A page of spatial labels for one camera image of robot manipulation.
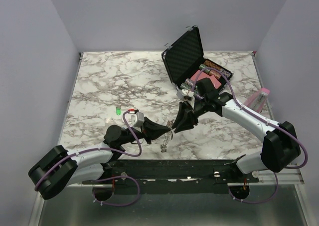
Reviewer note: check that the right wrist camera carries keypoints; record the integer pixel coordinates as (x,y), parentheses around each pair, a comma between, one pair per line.
(186,95)

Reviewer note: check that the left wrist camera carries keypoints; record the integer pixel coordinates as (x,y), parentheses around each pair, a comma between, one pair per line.
(137,119)

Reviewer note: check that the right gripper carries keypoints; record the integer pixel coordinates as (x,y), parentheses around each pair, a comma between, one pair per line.
(186,118)

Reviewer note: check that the black poker chip case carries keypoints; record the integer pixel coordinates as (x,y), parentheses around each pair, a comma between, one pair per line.
(184,58)

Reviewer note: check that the green key tag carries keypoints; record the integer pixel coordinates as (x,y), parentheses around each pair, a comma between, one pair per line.
(118,111)

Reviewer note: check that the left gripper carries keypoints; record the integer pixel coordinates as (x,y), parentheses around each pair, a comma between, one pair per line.
(152,130)

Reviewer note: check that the pink card deck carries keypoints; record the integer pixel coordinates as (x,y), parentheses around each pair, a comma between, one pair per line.
(203,75)

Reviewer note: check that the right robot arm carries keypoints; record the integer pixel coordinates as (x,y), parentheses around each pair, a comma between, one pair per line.
(279,140)

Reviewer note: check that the pink holder block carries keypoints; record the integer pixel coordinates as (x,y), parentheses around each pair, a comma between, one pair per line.
(257,101)

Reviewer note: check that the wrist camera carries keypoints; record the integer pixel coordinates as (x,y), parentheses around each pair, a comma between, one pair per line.
(137,119)
(186,95)

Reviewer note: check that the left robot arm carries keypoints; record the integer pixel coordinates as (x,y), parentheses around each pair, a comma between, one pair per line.
(61,167)

